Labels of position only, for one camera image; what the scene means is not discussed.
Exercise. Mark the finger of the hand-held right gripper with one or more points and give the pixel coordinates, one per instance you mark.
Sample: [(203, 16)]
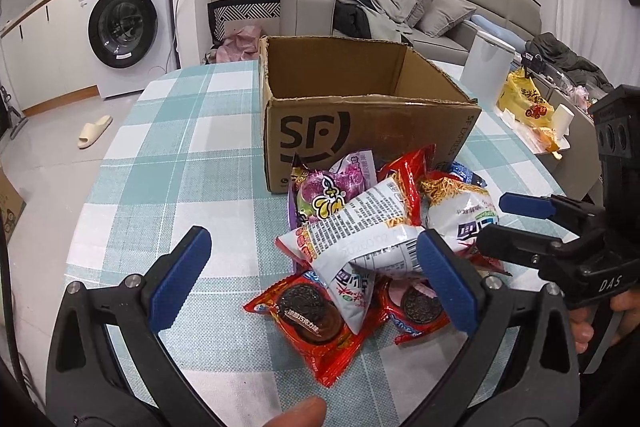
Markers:
[(510, 242), (525, 206)]

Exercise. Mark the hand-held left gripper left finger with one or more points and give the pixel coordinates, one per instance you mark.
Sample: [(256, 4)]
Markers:
[(182, 277)]

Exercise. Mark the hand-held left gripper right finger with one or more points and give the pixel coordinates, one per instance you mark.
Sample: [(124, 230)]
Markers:
[(445, 279)]

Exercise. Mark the white noodle snack packet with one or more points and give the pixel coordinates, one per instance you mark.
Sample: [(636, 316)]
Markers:
[(457, 212), (365, 227), (352, 302)]

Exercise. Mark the blue cookie packet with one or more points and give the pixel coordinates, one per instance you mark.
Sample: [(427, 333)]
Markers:
[(462, 173)]

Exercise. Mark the red crinkly snack packet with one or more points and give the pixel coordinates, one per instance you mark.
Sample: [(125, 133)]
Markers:
[(407, 169)]

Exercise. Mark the purple gummy candy bag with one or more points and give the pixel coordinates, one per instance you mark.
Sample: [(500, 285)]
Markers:
[(325, 192)]

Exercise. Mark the brown cardboard box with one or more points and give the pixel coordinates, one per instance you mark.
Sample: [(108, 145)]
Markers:
[(320, 132)]

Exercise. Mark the person's right hand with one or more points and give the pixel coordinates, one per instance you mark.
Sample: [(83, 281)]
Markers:
[(580, 332)]

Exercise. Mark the person's left hand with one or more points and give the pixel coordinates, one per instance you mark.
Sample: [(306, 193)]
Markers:
[(302, 413)]

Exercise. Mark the red pink-cream cookie packet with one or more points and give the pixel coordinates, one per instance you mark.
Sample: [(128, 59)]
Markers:
[(415, 307)]

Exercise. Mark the white paper cup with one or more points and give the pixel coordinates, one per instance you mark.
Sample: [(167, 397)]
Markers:
[(562, 119)]

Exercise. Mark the yellow plastic bag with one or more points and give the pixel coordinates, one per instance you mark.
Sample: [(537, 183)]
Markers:
[(525, 99)]

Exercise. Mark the teal plaid tablecloth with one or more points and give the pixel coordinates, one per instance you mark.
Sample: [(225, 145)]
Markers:
[(190, 167)]

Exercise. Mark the red chocolate cookie packet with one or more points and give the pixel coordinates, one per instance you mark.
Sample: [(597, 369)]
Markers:
[(300, 317)]

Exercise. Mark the white round bin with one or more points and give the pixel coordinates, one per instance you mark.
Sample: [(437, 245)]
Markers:
[(487, 67)]

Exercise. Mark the dark green jacket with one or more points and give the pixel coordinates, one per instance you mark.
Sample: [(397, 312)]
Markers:
[(570, 62)]

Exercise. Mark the beige slipper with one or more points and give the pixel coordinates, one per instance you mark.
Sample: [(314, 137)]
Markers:
[(95, 132)]

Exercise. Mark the light blue pillow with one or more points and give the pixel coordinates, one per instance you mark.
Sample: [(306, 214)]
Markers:
[(500, 32)]

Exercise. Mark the flat cardboard box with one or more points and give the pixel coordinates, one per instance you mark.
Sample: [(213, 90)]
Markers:
[(10, 212)]

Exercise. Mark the grey jacket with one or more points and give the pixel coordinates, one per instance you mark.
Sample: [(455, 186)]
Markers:
[(390, 14)]

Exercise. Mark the pink cloth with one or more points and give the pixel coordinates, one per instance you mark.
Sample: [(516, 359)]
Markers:
[(240, 44)]

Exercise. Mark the white washing machine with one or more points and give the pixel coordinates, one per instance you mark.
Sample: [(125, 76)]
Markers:
[(127, 27)]

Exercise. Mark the dark clothes pile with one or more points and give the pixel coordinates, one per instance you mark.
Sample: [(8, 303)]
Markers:
[(350, 14)]

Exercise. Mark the white base cabinet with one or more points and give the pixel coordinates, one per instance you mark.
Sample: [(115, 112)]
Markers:
[(45, 57)]

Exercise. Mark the grey sofa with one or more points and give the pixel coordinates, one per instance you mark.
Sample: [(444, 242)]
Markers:
[(305, 14)]

